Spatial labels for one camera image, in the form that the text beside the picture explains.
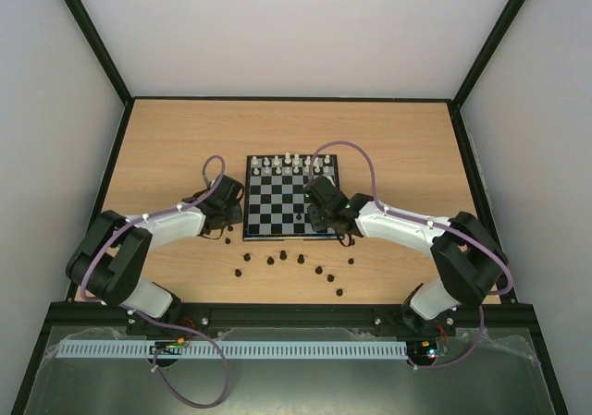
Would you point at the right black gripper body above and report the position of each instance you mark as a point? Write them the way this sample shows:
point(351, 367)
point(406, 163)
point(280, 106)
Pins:
point(317, 216)

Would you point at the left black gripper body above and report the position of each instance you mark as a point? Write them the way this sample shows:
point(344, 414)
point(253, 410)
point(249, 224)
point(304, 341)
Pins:
point(233, 217)

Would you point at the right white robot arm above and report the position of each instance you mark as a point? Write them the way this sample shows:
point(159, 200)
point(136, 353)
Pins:
point(468, 260)

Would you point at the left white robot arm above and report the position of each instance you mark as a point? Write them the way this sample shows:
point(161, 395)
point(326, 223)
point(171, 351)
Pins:
point(107, 265)

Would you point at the black and silver chessboard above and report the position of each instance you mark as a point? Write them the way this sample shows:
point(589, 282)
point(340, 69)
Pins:
point(272, 202)

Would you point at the black aluminium frame rail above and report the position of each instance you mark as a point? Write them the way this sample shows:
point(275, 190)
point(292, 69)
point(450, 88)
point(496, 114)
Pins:
point(380, 320)

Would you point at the light blue cable duct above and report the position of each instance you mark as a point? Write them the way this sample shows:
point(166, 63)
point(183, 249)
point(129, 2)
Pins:
point(234, 350)

